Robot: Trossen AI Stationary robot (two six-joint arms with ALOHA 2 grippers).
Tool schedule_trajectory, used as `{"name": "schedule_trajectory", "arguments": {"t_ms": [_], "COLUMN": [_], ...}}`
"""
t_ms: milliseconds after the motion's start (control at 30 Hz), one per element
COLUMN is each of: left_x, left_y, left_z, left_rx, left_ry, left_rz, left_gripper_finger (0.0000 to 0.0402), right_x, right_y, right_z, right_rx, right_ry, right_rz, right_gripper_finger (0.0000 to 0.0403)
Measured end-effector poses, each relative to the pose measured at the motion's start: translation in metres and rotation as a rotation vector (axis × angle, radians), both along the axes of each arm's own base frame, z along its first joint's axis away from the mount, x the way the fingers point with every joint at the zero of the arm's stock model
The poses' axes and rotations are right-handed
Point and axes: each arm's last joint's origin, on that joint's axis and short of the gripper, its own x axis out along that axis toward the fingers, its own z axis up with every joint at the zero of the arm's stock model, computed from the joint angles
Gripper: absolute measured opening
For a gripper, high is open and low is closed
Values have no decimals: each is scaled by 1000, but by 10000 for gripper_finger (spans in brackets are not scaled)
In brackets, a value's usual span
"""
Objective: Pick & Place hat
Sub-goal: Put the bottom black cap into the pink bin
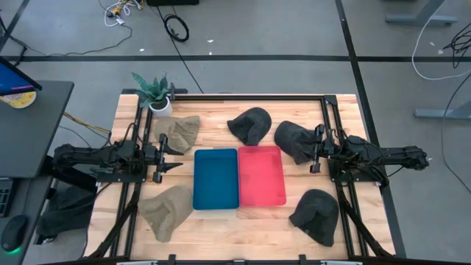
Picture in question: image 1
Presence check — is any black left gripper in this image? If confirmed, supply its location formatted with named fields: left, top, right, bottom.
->
left=143, top=134, right=185, bottom=184

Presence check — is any dark grey bucket hat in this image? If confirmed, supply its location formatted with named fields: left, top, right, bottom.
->
left=288, top=188, right=340, bottom=248
left=226, top=107, right=273, bottom=146
left=273, top=120, right=320, bottom=166

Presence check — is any khaki bucket hat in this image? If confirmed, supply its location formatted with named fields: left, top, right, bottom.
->
left=138, top=184, right=195, bottom=244
left=153, top=115, right=201, bottom=154

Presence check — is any blue plastic tray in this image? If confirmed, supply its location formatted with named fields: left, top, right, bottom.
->
left=192, top=148, right=241, bottom=211

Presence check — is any red plastic tray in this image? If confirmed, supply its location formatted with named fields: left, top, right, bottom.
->
left=237, top=145, right=288, bottom=208

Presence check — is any green plant in white pot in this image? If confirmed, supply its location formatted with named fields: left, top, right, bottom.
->
left=131, top=71, right=174, bottom=118

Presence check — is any black bag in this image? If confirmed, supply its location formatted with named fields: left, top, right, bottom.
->
left=35, top=183, right=98, bottom=241

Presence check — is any grey table foot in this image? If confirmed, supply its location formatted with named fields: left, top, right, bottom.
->
left=414, top=100, right=471, bottom=121
left=385, top=0, right=459, bottom=27

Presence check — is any black desk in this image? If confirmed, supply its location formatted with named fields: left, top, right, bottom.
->
left=0, top=79, right=75, bottom=180

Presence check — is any black box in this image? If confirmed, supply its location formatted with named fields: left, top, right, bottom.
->
left=146, top=0, right=200, bottom=7

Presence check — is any yellow round disc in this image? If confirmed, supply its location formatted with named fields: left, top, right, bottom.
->
left=0, top=91, right=38, bottom=110

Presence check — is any black keyboard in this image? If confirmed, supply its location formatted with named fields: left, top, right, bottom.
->
left=0, top=177, right=15, bottom=218

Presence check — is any black computer mouse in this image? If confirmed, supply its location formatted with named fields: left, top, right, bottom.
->
left=0, top=214, right=29, bottom=253

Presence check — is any black monitor with blue screen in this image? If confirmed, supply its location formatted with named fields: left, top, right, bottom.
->
left=0, top=56, right=43, bottom=97

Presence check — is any black aluminium table frame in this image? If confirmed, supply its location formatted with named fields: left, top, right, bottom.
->
left=84, top=87, right=395, bottom=265

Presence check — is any yellow cable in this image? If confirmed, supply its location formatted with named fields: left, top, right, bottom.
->
left=63, top=111, right=112, bottom=135

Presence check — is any long black floor cable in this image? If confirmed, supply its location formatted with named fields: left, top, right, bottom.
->
left=440, top=72, right=471, bottom=195

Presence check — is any coiled black cable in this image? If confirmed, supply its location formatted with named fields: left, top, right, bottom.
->
left=156, top=5, right=205, bottom=94

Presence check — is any thin black floor cable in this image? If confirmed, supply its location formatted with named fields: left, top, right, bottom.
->
left=0, top=14, right=134, bottom=67

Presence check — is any long white cable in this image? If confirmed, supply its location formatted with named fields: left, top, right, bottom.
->
left=411, top=0, right=471, bottom=82

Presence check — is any white cable bundle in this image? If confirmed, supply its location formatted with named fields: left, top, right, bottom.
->
left=97, top=0, right=145, bottom=28

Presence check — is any tangled black cable bundle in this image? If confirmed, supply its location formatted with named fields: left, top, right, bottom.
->
left=442, top=22, right=471, bottom=69

